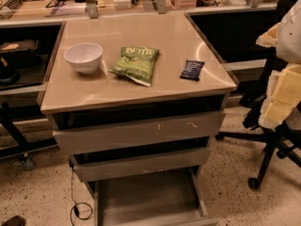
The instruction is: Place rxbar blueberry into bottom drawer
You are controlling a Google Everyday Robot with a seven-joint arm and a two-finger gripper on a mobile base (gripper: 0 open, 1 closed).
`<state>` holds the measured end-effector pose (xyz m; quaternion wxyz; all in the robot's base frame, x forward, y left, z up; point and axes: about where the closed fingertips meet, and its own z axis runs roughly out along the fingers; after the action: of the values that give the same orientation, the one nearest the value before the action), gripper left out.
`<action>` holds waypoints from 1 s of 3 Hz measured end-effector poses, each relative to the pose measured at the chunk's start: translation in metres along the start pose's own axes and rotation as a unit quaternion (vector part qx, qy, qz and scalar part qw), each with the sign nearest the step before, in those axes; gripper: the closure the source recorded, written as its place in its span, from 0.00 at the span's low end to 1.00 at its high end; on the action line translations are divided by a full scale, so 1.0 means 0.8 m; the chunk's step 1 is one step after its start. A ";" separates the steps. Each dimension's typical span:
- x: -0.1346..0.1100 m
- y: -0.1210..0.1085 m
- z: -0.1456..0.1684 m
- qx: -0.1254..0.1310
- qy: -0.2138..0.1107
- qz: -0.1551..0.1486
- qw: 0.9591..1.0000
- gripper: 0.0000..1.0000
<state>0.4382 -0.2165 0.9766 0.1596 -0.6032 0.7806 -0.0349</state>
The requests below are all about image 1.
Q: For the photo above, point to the metal coil stand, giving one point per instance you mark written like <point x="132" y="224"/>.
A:
<point x="9" y="8"/>

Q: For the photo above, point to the open bottom drawer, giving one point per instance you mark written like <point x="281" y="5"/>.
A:
<point x="167" y="198"/>

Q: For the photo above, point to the black office chair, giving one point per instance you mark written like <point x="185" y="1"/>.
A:
<point x="272" y="138"/>

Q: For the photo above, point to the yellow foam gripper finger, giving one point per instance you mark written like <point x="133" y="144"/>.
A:
<point x="283" y="94"/>

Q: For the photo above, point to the green chip bag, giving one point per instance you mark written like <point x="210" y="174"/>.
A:
<point x="136" y="63"/>

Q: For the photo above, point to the dark shoe tip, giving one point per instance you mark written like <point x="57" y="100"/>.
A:
<point x="14" y="221"/>

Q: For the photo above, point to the grey drawer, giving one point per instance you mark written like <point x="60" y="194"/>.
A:
<point x="136" y="133"/>
<point x="142" y="164"/>

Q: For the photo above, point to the middle grey drawer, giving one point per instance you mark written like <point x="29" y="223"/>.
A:
<point x="142" y="164"/>

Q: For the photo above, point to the white ceramic bowl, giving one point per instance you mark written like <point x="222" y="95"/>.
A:
<point x="84" y="57"/>

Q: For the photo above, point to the dark blue rxbar wrapper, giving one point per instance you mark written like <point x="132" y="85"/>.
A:
<point x="192" y="69"/>

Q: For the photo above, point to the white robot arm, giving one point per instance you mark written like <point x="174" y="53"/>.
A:
<point x="285" y="36"/>

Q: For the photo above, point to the top grey drawer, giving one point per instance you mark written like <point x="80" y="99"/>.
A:
<point x="136" y="133"/>

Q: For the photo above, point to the black cart leg with caster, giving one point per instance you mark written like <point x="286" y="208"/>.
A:
<point x="23" y="147"/>

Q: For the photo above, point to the grey drawer cabinet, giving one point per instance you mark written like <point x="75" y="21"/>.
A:
<point x="135" y="102"/>

